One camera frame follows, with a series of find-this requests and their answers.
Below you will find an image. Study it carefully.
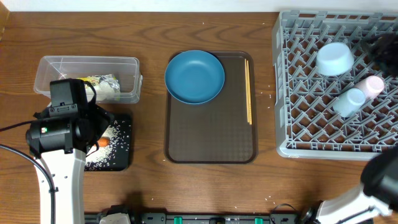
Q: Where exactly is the orange carrot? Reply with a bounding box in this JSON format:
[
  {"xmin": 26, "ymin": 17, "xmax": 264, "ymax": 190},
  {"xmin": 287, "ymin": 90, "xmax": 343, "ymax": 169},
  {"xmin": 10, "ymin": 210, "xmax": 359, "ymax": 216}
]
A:
[{"xmin": 95, "ymin": 137, "xmax": 110, "ymax": 147}]

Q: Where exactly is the white tissue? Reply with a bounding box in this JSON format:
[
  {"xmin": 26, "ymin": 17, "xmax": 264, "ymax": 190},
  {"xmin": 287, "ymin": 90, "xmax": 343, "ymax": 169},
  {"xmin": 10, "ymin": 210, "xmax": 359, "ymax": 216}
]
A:
[{"xmin": 94, "ymin": 82, "xmax": 119, "ymax": 101}]

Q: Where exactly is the pink cup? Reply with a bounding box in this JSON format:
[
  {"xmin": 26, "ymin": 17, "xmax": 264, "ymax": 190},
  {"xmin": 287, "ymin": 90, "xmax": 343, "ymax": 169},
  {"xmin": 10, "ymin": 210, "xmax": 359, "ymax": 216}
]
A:
[{"xmin": 354, "ymin": 75, "xmax": 385, "ymax": 100}]

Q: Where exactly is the white rice pile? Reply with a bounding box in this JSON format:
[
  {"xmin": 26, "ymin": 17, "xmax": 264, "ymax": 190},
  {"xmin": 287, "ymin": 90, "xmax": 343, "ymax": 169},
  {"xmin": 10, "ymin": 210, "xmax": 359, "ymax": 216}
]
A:
[{"xmin": 84, "ymin": 124, "xmax": 131, "ymax": 171}]

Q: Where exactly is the green snack wrapper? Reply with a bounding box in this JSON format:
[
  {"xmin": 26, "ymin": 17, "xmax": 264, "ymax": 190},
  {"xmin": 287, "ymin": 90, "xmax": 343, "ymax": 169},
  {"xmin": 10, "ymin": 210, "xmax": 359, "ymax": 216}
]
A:
[{"xmin": 80, "ymin": 74, "xmax": 121, "ymax": 103}]

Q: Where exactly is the light blue small bowl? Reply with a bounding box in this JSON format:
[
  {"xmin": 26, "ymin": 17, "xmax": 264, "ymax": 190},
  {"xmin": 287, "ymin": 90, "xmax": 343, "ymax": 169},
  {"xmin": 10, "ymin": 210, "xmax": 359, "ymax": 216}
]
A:
[{"xmin": 316, "ymin": 42, "xmax": 354, "ymax": 76}]

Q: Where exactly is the light blue cup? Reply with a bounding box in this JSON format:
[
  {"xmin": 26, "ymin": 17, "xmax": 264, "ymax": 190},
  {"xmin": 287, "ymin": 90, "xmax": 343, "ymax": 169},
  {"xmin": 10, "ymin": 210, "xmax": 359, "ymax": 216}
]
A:
[{"xmin": 333, "ymin": 88, "xmax": 366, "ymax": 118}]

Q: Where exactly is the dark blue bowl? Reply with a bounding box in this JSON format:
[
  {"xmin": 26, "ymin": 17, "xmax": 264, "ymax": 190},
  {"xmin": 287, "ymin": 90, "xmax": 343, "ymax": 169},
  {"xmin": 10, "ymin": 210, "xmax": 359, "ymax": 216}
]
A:
[{"xmin": 164, "ymin": 50, "xmax": 225, "ymax": 105}]

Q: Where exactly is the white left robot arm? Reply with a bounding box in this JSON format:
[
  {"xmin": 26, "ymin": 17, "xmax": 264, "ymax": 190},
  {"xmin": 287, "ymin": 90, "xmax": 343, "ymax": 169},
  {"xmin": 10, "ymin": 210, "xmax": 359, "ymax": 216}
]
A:
[{"xmin": 25, "ymin": 105, "xmax": 114, "ymax": 223}]

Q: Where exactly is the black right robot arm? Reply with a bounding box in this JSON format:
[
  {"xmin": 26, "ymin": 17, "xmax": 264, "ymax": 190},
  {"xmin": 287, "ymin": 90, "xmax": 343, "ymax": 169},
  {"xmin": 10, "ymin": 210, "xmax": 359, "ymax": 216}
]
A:
[{"xmin": 298, "ymin": 34, "xmax": 397, "ymax": 223}]

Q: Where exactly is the black waste tray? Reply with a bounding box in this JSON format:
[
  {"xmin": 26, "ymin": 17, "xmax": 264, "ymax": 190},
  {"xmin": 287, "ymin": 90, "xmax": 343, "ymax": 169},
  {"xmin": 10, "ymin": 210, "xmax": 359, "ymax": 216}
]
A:
[{"xmin": 83, "ymin": 113, "xmax": 133, "ymax": 172}]

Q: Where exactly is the grey dishwasher rack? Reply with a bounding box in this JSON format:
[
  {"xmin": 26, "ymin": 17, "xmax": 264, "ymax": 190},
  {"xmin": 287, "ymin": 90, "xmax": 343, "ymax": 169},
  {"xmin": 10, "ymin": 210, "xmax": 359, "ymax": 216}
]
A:
[{"xmin": 272, "ymin": 10, "xmax": 397, "ymax": 161}]

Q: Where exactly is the clear plastic bin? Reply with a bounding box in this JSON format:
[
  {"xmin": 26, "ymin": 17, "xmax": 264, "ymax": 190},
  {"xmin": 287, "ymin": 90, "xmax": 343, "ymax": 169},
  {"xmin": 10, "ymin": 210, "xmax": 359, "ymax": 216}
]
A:
[{"xmin": 34, "ymin": 55, "xmax": 143, "ymax": 104}]

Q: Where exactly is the brown serving tray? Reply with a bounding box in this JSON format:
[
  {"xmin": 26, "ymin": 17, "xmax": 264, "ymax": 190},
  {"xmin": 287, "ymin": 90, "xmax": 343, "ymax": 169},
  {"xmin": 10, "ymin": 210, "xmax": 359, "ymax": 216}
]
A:
[{"xmin": 164, "ymin": 52, "xmax": 258, "ymax": 164}]

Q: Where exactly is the wooden chopstick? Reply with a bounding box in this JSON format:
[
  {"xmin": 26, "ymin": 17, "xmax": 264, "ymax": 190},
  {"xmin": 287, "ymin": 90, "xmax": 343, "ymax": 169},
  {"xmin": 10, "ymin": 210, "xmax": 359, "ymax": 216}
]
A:
[
  {"xmin": 244, "ymin": 59, "xmax": 251, "ymax": 124},
  {"xmin": 247, "ymin": 60, "xmax": 252, "ymax": 125}
]

